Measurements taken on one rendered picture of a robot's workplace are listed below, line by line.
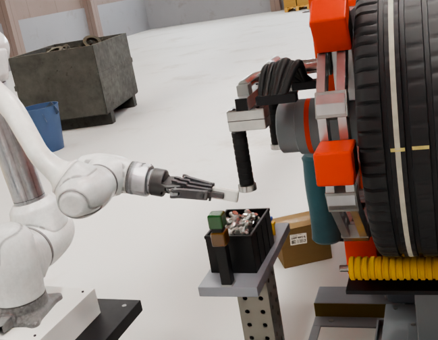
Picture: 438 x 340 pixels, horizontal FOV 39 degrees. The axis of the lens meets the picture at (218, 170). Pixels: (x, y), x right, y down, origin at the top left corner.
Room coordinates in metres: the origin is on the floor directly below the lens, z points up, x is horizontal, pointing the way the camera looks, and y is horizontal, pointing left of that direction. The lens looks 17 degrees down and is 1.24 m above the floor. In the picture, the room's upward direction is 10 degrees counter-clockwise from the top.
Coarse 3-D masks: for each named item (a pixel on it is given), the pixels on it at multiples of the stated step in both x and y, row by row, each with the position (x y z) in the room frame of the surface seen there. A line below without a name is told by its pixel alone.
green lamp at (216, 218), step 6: (216, 210) 1.55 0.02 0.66; (222, 210) 1.54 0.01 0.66; (210, 216) 1.52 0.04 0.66; (216, 216) 1.51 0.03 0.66; (222, 216) 1.52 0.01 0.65; (210, 222) 1.52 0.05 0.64; (216, 222) 1.51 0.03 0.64; (222, 222) 1.51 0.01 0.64; (210, 228) 1.52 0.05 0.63; (216, 228) 1.51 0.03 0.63; (222, 228) 1.51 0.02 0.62
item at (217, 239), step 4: (224, 232) 1.51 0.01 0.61; (228, 232) 1.54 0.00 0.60; (212, 236) 1.52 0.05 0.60; (216, 236) 1.51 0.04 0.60; (220, 236) 1.51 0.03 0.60; (224, 236) 1.51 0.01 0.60; (228, 236) 1.53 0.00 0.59; (212, 240) 1.52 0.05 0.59; (216, 240) 1.51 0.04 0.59; (220, 240) 1.51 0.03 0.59; (224, 240) 1.51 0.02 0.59; (228, 240) 1.53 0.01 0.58; (212, 244) 1.52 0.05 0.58; (216, 244) 1.51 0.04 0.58; (220, 244) 1.51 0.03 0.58; (224, 244) 1.51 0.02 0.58
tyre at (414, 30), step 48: (384, 0) 1.30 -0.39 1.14; (432, 0) 1.25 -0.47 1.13; (384, 48) 1.21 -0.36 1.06; (432, 48) 1.17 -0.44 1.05; (384, 96) 1.17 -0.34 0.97; (432, 96) 1.14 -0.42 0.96; (384, 144) 1.15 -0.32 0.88; (432, 144) 1.12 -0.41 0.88; (384, 192) 1.15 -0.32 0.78; (432, 192) 1.12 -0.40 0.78; (384, 240) 1.21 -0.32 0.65; (432, 240) 1.18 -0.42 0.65
